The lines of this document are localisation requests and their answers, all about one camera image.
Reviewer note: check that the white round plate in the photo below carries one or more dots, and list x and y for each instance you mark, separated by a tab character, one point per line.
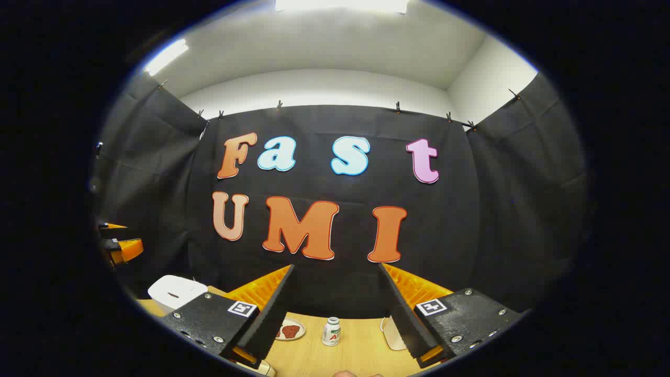
299	323

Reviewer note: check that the black backdrop cloth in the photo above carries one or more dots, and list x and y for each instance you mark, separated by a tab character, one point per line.
460	220

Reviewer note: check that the ceiling light panel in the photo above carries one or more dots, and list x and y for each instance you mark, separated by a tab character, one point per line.
340	5
165	56

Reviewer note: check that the white rice cooker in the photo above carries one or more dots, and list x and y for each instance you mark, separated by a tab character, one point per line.
175	293

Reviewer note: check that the white bottle with green label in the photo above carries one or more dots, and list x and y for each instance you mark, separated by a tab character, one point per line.
331	332

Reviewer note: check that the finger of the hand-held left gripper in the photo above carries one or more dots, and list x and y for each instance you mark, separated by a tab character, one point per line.
112	233
128	248

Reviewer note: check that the white toaster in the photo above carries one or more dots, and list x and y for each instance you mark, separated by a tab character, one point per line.
395	335

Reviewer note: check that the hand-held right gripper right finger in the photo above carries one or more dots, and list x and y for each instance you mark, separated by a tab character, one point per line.
405	324

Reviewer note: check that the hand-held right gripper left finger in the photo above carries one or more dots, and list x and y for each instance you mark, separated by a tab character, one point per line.
269	322

